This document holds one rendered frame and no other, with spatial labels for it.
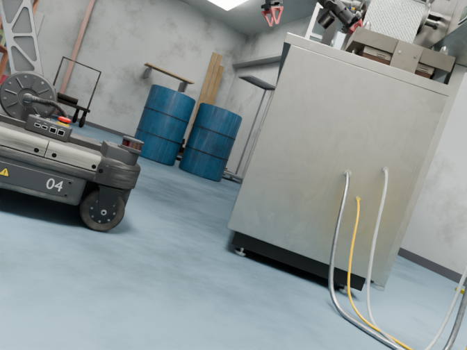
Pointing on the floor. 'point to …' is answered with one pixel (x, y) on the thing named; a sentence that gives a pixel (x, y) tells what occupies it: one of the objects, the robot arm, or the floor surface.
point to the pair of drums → (212, 155)
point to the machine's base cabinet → (333, 166)
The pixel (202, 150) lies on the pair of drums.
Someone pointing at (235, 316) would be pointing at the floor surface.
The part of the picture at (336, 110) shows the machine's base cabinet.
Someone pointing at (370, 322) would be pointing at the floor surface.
